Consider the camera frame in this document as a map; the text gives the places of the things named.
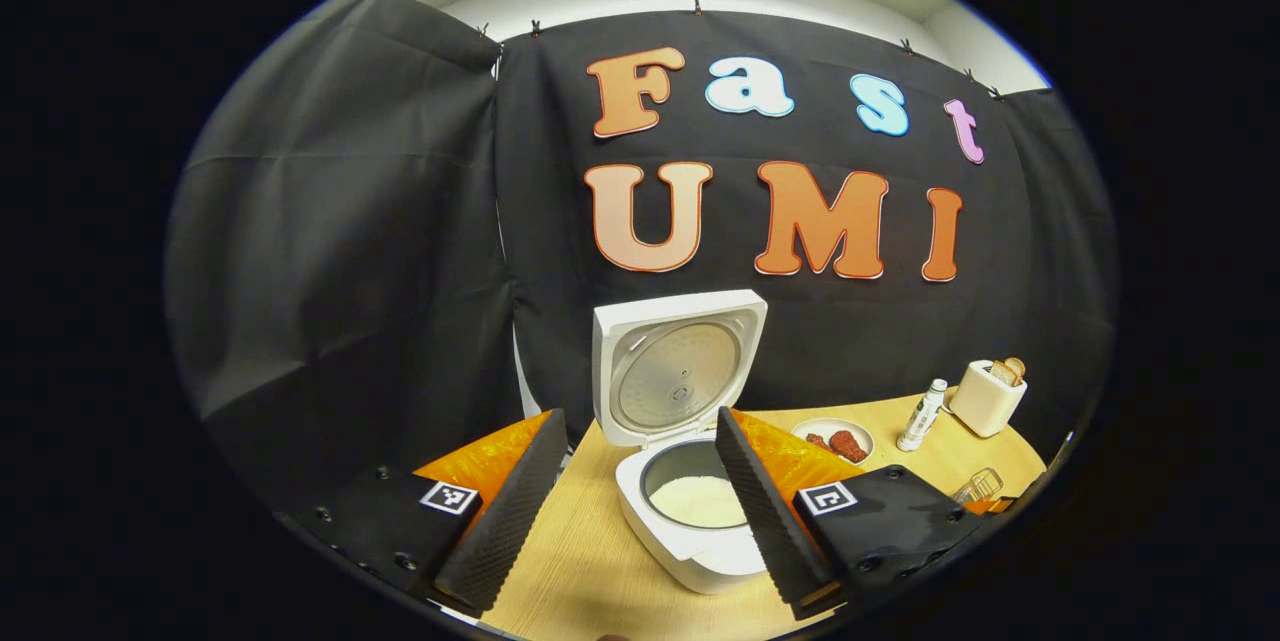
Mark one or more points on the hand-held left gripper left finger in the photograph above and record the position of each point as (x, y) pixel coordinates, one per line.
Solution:
(515, 521)

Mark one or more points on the white round plate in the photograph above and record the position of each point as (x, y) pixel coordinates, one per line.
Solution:
(862, 429)

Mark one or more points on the red meat patty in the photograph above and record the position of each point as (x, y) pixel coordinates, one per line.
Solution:
(848, 446)
(817, 441)

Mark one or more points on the toasted bread slice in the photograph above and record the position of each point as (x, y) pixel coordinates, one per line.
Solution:
(1001, 373)
(1016, 367)

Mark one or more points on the white toaster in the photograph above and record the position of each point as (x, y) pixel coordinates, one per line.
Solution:
(985, 406)

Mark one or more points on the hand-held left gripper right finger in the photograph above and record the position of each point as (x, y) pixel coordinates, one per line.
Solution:
(765, 511)

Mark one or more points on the white drink bottle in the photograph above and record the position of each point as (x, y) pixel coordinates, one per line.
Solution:
(920, 416)

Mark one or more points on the black backdrop cloth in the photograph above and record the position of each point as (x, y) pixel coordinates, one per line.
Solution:
(340, 251)

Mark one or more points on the white rice cooker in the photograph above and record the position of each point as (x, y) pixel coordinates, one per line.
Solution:
(670, 371)

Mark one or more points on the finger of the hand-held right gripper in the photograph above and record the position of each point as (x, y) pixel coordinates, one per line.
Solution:
(985, 506)

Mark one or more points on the white rice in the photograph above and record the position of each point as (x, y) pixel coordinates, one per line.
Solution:
(695, 501)

